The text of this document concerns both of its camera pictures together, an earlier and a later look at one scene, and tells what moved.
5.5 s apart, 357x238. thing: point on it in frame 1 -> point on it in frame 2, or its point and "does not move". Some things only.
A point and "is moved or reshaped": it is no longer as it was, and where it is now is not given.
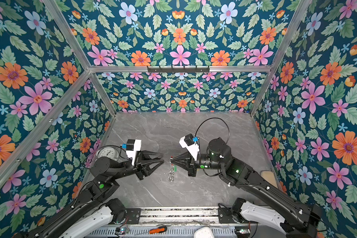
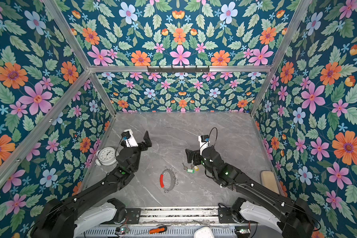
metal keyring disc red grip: (171, 174) is moved or reshaped
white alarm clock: (107, 151) does not move
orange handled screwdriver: (160, 229) does not move
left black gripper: (142, 165) -> (144, 147)
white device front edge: (204, 232) does not move
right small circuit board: (242, 230) does not move
